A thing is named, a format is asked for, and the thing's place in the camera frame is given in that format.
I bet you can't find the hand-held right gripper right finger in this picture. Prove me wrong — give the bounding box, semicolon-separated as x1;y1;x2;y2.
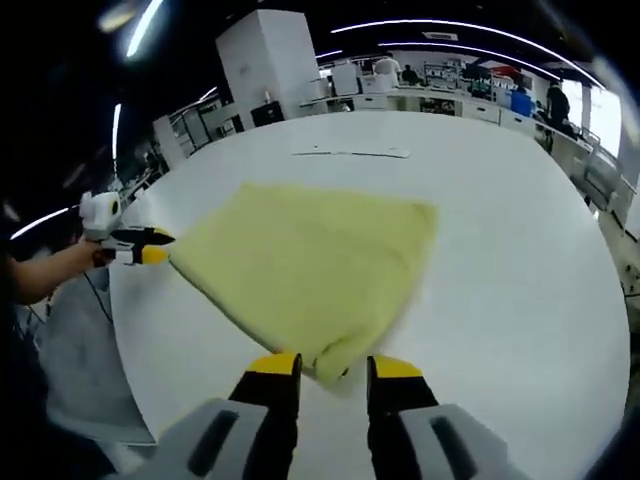
365;354;541;480

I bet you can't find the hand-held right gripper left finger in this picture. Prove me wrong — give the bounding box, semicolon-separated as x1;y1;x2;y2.
107;351;304;480

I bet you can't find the yellow blue grey garment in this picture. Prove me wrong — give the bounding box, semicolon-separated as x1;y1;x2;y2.
168;182;441;387

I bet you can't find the person's left hand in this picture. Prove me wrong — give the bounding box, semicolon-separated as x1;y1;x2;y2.
73;238;114;274

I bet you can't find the straight ceiling light strip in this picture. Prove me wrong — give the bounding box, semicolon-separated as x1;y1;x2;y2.
9;206;72;241
111;103;123;162
125;0;165;59

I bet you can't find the white tall cabinet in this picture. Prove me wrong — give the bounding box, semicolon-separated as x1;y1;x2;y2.
152;114;184;169

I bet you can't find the black low cabinet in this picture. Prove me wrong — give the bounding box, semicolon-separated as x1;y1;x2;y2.
249;101;286;128

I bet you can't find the white square pillar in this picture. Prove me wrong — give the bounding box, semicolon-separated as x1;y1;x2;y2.
215;9;319;127

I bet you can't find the thin white strip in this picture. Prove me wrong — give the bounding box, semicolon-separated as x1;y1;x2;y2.
291;145;413;161

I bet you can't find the white box appliance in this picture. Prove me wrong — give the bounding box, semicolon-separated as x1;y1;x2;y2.
332;63;361;96
302;78;329;102

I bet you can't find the long white workbench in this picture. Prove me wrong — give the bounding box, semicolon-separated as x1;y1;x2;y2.
299;81;540;129

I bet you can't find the grey mesh office chair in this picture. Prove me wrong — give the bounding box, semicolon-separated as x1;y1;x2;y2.
582;143;624;202

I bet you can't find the long curved ceiling light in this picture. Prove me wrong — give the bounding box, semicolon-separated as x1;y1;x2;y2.
329;19;609;89

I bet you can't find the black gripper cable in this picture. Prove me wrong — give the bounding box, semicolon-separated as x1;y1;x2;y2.
82;269;114;322

